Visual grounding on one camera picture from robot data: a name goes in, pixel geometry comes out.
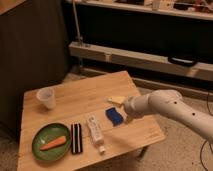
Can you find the metal pole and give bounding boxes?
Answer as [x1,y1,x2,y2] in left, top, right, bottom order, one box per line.
[72,0,83,46]

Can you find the wooden table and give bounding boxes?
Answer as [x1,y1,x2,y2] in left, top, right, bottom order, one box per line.
[17,71,165,171]

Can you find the white wii remote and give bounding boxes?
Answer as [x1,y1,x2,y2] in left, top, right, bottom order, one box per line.
[86,115,105,154]

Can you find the blue sponge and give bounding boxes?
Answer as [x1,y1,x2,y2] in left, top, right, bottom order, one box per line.
[105,107,124,126]

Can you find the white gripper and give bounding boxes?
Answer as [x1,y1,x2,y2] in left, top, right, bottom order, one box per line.
[107,95,151,120]

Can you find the black striped remote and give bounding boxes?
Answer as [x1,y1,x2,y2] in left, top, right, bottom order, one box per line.
[71,123,83,154]

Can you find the green plate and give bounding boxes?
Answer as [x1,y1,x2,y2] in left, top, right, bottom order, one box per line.
[31,123,71,162]

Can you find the black handle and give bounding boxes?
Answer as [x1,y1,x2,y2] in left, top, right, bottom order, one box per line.
[168,57,198,67]

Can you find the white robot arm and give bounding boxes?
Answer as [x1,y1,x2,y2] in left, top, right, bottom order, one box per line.
[107,90,213,143]

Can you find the black cable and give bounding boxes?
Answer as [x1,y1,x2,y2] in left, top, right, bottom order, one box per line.
[199,89,213,171]

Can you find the long grey shelf beam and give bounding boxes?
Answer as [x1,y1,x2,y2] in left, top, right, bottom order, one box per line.
[69,42,213,81]

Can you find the orange carrot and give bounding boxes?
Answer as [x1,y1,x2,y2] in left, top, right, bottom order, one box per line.
[40,136,66,151]

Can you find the white plastic cup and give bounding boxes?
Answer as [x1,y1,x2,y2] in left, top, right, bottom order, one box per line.
[36,87,56,109]

